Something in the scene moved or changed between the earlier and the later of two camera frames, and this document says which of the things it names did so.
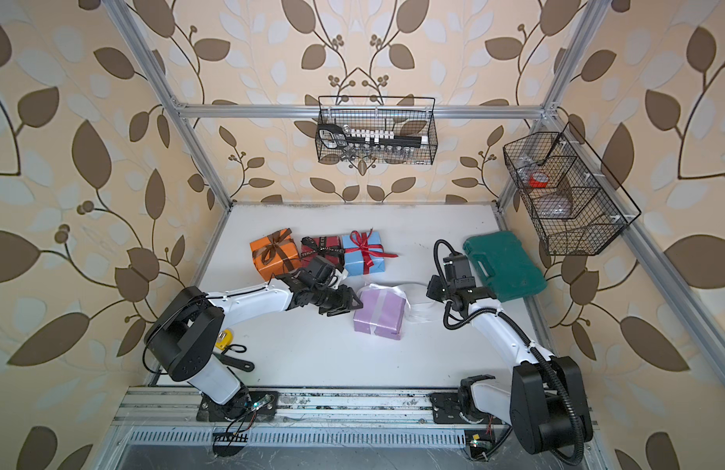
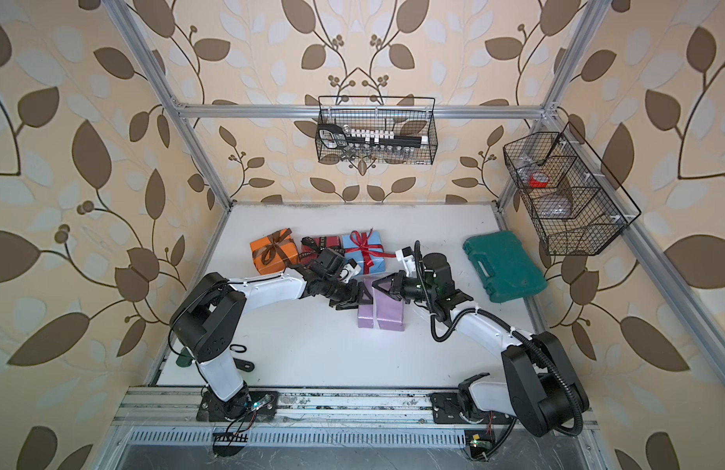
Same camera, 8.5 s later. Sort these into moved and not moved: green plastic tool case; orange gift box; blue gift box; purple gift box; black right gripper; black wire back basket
Moved: purple gift box; black right gripper
Not moved: green plastic tool case; blue gift box; black wire back basket; orange gift box
